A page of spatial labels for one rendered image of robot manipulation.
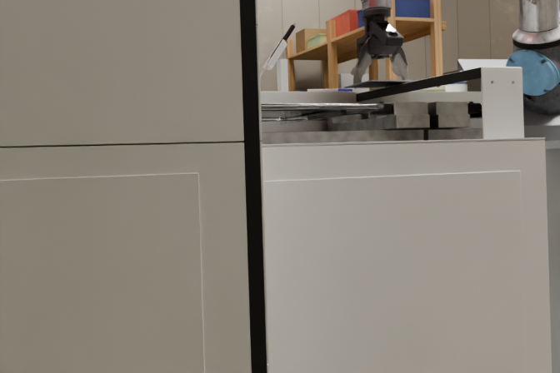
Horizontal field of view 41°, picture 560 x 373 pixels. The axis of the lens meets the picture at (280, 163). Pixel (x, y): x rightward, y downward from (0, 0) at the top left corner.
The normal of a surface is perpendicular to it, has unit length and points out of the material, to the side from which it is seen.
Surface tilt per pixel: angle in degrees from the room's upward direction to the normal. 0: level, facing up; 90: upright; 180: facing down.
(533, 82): 122
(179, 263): 90
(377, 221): 90
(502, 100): 90
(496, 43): 90
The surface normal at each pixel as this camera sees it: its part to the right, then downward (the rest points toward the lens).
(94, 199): 0.34, 0.00
